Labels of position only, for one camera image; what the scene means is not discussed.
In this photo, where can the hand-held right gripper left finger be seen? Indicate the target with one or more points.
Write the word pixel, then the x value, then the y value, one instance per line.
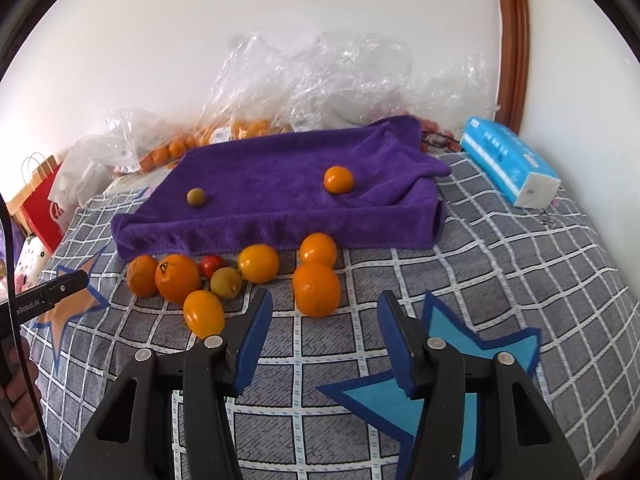
pixel 252 342

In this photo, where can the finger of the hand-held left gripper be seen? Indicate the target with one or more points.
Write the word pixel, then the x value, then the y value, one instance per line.
pixel 67 284

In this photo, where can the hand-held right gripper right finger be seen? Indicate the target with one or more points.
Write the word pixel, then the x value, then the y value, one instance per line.
pixel 396 345

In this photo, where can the small orange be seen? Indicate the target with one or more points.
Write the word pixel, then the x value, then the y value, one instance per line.
pixel 338 180
pixel 203 314
pixel 258 263
pixel 318 249

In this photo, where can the large orange with sticker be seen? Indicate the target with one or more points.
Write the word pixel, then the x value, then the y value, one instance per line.
pixel 177 280

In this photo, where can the purple towel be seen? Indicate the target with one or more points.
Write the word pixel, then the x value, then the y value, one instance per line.
pixel 280 195

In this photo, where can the person's left hand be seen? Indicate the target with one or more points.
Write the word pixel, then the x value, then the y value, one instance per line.
pixel 22 390

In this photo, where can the white plush toy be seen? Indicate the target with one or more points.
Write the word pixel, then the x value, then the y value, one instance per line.
pixel 27 262

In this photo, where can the yellow-green kiwi fruit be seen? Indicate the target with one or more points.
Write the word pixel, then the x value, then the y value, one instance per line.
pixel 226 283

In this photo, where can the red paper bag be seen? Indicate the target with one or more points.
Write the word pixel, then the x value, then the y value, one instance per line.
pixel 42 210

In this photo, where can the red tomato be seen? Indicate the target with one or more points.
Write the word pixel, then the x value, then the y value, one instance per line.
pixel 212 265

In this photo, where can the white plastic bag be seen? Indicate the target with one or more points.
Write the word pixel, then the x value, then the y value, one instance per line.
pixel 85 170

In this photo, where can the grey checked bed sheet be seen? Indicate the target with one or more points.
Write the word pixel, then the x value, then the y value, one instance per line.
pixel 500 270

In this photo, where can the small green round fruit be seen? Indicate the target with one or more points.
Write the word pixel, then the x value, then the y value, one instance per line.
pixel 196 197

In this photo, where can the crumpled clear plastic bag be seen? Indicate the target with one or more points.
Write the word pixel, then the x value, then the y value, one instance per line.
pixel 132 132

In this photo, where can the bag of red fruit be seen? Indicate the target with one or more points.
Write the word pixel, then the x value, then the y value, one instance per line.
pixel 440 140

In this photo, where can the bag of small oranges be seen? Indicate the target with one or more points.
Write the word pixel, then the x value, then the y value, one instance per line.
pixel 235 132

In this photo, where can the blue tissue pack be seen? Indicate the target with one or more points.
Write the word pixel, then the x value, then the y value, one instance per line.
pixel 505 157

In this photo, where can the large clear plastic bag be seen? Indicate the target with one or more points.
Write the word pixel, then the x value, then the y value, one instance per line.
pixel 350 70

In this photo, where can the brown wooden door frame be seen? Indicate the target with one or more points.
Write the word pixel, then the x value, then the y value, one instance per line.
pixel 512 35

